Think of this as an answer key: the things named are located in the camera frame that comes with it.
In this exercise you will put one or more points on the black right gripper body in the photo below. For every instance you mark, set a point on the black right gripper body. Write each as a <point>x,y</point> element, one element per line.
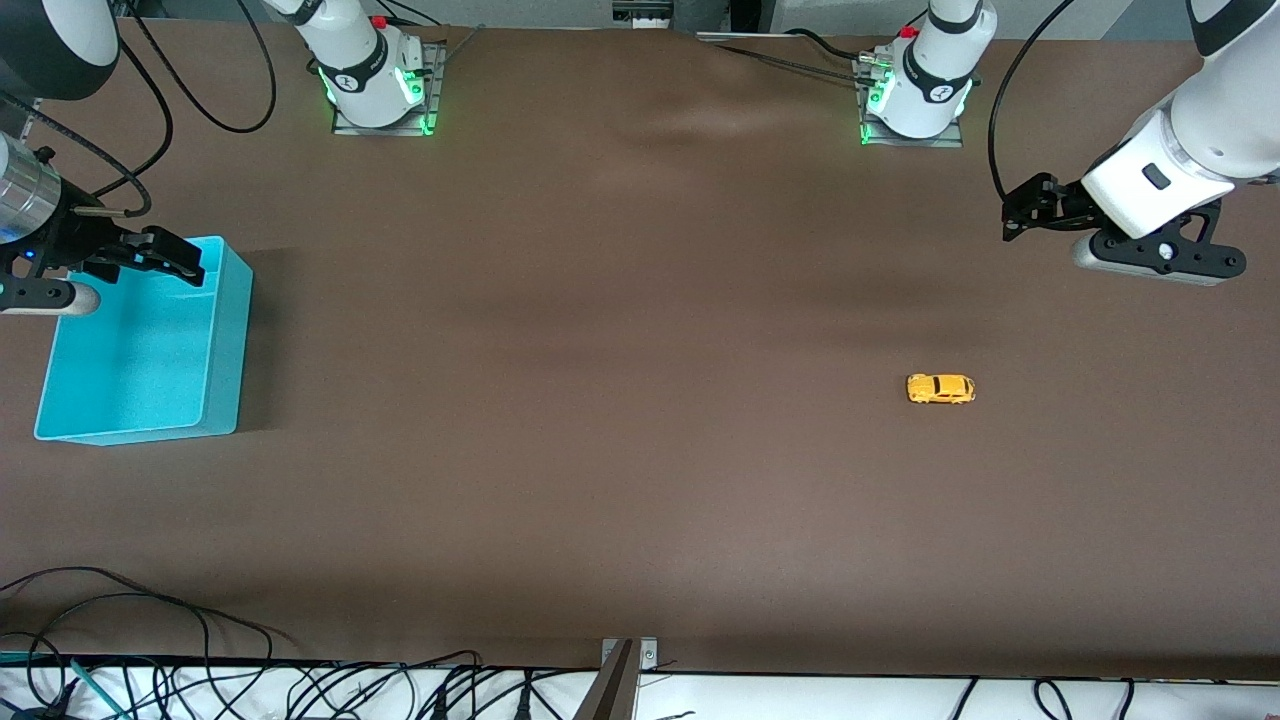
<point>68,238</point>

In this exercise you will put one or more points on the metal mount bracket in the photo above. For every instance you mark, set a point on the metal mount bracket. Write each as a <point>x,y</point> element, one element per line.
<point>615,690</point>

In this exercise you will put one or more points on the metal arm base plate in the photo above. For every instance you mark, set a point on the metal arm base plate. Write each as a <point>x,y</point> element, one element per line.
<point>940,142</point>
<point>433,70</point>

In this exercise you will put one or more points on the yellow beetle toy car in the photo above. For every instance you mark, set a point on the yellow beetle toy car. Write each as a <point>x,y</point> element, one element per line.
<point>940,388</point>

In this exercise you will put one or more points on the turquoise plastic bin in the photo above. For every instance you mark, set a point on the turquoise plastic bin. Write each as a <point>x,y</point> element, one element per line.
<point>130,370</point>

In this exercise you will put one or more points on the silver metal bar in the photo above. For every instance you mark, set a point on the silver metal bar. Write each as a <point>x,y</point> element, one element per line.
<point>740,36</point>

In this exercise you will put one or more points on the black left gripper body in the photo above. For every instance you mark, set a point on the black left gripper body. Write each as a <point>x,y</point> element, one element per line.
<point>1062,204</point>

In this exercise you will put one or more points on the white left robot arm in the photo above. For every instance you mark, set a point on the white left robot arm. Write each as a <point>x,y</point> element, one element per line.
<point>1200,130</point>

